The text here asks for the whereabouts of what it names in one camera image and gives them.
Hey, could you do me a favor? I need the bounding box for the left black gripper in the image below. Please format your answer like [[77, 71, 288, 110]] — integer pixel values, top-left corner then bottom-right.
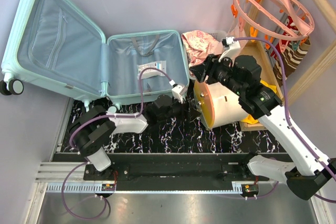
[[158, 95, 201, 123]]

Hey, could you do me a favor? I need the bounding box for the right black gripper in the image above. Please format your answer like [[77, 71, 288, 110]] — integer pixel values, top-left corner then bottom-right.
[[189, 52, 245, 96]]

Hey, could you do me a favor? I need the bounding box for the cream pink-print cloth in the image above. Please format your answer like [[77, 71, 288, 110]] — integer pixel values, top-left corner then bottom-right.
[[181, 29, 224, 67]]

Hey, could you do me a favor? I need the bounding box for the white round drum box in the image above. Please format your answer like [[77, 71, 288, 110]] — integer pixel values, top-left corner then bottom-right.
[[194, 81, 248, 130]]

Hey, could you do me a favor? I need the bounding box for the white toiletry pack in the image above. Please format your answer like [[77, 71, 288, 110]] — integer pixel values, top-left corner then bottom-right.
[[137, 60, 166, 80]]

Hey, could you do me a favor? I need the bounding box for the light blue hard-shell suitcase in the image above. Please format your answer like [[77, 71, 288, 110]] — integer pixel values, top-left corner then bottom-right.
[[1, 0, 190, 106]]

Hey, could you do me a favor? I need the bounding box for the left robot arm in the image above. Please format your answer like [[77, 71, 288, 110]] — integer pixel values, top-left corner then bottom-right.
[[69, 95, 201, 180]]

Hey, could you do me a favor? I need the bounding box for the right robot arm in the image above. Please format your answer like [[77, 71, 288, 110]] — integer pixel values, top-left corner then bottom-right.
[[190, 54, 335, 200]]

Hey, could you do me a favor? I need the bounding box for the black marble pattern mat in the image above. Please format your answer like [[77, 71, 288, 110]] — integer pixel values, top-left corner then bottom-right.
[[52, 42, 302, 155]]

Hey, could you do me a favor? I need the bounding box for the white perforated plastic basket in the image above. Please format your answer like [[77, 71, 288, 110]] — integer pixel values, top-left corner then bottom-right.
[[183, 28, 228, 67]]

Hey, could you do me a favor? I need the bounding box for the translucent pink plastic bag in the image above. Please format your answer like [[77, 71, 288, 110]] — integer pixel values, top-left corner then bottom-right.
[[223, 24, 248, 53]]

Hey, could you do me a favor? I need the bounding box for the wooden tray base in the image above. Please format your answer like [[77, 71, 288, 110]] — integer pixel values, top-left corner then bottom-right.
[[236, 38, 284, 132]]

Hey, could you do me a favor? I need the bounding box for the yellow cloth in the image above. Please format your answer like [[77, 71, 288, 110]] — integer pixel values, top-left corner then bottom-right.
[[241, 80, 277, 124]]

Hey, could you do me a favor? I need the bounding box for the brown striped cloth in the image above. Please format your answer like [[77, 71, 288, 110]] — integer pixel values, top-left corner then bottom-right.
[[273, 37, 311, 87]]

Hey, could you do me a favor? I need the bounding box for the pink round clip hanger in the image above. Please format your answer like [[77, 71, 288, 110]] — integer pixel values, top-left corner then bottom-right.
[[232, 0, 314, 52]]

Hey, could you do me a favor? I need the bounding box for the red cloth item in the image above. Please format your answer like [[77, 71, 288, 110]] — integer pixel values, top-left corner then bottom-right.
[[270, 15, 299, 59]]

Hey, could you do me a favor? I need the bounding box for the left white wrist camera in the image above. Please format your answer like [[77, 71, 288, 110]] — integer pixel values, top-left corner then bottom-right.
[[169, 80, 187, 104]]

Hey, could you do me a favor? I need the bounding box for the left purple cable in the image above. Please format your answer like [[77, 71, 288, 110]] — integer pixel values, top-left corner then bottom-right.
[[61, 68, 176, 221]]

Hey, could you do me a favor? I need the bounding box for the purple cable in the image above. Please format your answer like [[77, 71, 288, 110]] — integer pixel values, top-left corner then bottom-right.
[[61, 68, 176, 221], [230, 36, 336, 204]]

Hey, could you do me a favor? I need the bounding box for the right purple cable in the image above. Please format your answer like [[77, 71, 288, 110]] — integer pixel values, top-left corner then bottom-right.
[[230, 36, 336, 204]]

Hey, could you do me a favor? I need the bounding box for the wooden hanger rack frame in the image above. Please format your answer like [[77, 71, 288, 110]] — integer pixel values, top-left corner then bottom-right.
[[246, 0, 336, 104]]

